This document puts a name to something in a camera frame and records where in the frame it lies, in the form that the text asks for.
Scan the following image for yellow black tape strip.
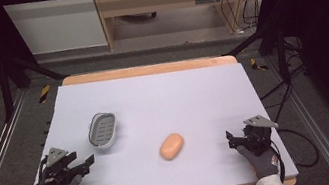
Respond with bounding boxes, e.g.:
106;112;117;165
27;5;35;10
36;83;54;105
249;55;270;75

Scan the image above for hanging desk cables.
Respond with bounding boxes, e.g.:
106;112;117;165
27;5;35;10
218;0;265;37

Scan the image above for black metal stand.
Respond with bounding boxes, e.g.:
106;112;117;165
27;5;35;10
0;48;74;124
216;20;295;94

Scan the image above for orange soap bar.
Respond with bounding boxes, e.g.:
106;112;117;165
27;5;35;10
156;131;188;163

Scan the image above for grey soap dish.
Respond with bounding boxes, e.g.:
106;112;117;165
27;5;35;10
84;109;122;151

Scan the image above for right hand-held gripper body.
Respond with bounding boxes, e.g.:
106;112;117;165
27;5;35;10
240;111;284;158

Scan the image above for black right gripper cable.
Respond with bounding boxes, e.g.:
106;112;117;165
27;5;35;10
267;122;324;185

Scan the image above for black floor cables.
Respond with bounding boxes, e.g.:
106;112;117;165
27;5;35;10
249;34;316;126

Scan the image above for white foam mat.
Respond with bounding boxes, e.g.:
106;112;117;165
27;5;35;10
7;49;300;185

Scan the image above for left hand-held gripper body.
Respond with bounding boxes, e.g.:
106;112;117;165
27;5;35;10
39;143;83;185

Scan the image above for wooden table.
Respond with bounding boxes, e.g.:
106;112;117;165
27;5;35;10
6;41;300;185

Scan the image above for person's right hand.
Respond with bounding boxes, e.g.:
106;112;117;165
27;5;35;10
235;139;283;183

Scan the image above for white cabinet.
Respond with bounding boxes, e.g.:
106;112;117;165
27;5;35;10
3;0;109;62

